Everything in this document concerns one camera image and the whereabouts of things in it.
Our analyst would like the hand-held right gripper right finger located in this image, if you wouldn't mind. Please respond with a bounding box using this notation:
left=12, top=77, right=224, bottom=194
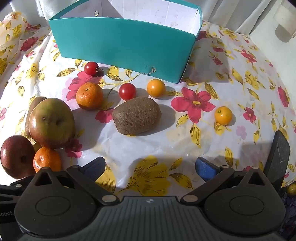
left=180, top=157, right=269, bottom=206

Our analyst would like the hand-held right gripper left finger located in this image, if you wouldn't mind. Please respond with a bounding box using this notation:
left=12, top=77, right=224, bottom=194
left=33, top=157, right=118, bottom=206

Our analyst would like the green and red apple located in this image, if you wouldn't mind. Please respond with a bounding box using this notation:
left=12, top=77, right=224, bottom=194
left=28, top=98, right=75, bottom=149

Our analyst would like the tangerine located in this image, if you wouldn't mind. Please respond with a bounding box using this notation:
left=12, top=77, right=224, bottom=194
left=75, top=82, right=104, bottom=110
left=33, top=147, right=62, bottom=174

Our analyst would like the teal cardboard box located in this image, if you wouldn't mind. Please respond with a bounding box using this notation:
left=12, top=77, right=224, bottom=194
left=48, top=0, right=203, bottom=84

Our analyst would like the dark red apple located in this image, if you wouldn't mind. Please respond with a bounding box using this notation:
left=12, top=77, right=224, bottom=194
left=0, top=135, right=36, bottom=179

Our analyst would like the orange cherry tomato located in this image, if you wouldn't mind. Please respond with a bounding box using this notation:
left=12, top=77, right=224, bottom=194
left=147, top=79, right=166, bottom=98
left=215, top=106, right=233, bottom=126

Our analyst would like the floral tablecloth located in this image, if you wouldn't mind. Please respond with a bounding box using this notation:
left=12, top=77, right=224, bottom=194
left=0, top=10, right=296, bottom=197

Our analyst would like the brown kiwi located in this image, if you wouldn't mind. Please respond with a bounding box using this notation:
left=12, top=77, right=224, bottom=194
left=112, top=97, right=162, bottom=136
left=25, top=96, right=48, bottom=138

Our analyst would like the black plastic panel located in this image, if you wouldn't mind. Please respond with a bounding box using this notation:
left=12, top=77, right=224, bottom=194
left=264, top=130, right=291, bottom=187

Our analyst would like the red cherry tomato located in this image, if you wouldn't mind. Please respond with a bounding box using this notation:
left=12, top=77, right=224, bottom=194
left=119, top=83, right=137, bottom=101
left=84, top=61, right=99, bottom=76

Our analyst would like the white wall fixture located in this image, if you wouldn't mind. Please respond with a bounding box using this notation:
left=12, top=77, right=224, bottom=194
left=274, top=5, right=296, bottom=43

